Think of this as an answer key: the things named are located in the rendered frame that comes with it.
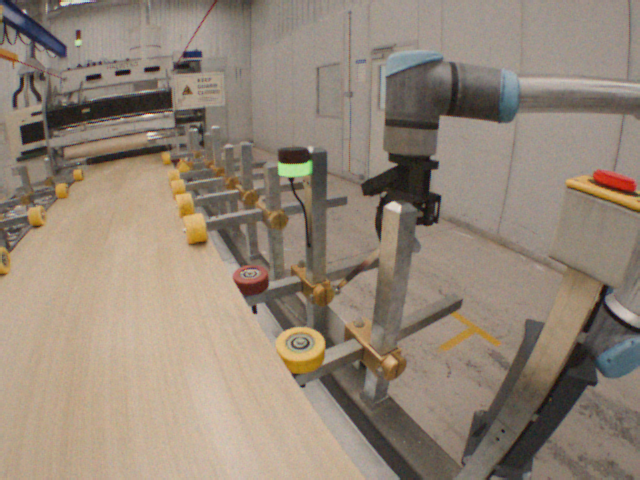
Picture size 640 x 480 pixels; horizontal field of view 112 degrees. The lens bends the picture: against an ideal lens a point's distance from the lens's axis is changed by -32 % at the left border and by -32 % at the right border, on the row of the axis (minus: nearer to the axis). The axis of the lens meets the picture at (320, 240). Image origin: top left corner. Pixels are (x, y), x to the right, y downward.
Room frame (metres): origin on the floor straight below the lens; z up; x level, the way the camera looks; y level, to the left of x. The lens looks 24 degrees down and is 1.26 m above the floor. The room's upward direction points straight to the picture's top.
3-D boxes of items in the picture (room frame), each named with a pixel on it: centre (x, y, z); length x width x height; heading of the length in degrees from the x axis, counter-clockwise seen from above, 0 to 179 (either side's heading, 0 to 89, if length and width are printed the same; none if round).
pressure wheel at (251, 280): (0.60, 0.15, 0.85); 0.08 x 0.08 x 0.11
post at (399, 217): (0.42, -0.11, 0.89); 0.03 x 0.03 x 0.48; 29
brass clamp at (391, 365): (0.43, -0.10, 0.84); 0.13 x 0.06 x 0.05; 29
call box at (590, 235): (0.19, -0.24, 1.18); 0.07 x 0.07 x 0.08; 29
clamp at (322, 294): (0.65, 0.02, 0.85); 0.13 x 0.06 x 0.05; 29
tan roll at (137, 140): (2.63, 1.77, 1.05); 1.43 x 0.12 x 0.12; 119
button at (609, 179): (0.19, -0.24, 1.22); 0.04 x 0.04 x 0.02
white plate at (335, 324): (0.62, -0.03, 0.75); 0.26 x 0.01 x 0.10; 29
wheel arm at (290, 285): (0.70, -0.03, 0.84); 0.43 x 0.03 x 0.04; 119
